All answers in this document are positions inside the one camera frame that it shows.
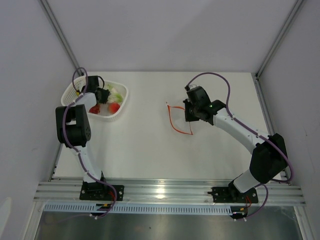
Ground green white toy cabbage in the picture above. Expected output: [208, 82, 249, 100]
[106, 84, 123, 104]

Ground clear red zip bag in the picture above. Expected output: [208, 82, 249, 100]
[166, 102, 194, 136]

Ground red toy tomato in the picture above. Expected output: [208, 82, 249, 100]
[108, 102, 121, 115]

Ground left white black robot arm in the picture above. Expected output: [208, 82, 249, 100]
[55, 75, 110, 200]

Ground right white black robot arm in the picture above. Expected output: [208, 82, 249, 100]
[183, 86, 288, 202]

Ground white perforated plastic basket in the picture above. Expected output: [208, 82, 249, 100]
[61, 75, 129, 122]

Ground red toy grape bunch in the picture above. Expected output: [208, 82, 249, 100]
[89, 104, 101, 115]

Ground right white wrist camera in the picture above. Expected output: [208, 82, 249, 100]
[184, 84, 199, 91]

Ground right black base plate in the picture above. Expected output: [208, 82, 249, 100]
[207, 186, 259, 204]

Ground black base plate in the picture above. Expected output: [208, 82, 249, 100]
[79, 184, 125, 202]
[207, 186, 259, 204]

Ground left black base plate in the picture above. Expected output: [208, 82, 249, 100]
[79, 184, 125, 202]

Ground left aluminium frame post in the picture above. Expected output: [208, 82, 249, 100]
[38, 0, 84, 76]

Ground aluminium frame post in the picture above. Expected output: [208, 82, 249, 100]
[38, 0, 84, 76]
[254, 0, 308, 80]

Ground aluminium mounting rail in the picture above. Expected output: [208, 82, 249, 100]
[33, 178, 306, 207]

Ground white slotted cable duct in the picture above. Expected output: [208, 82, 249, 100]
[43, 202, 232, 216]

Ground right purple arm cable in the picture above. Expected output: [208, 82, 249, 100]
[184, 72, 295, 185]

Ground right aluminium frame post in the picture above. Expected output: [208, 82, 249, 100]
[254, 0, 308, 80]

